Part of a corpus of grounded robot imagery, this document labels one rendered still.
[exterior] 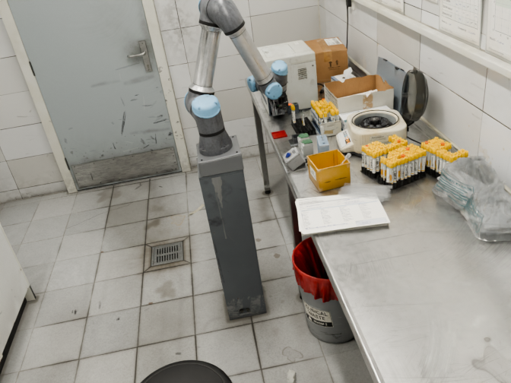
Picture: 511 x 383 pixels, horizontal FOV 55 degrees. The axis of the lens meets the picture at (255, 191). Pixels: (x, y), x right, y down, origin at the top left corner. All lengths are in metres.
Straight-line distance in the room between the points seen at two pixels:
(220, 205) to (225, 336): 0.73
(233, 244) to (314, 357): 0.65
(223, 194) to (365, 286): 0.94
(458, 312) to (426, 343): 0.15
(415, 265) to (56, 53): 3.02
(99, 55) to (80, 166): 0.92
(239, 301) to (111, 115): 1.99
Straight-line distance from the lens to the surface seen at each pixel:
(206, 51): 2.19
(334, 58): 3.05
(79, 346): 2.86
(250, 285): 2.55
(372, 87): 2.71
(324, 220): 1.75
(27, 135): 4.25
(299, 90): 2.66
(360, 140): 2.13
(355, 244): 1.66
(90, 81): 3.93
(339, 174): 1.93
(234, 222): 2.31
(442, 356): 1.35
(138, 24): 3.79
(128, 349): 2.72
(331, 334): 2.46
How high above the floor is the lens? 1.89
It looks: 31 degrees down
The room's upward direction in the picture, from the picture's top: 9 degrees counter-clockwise
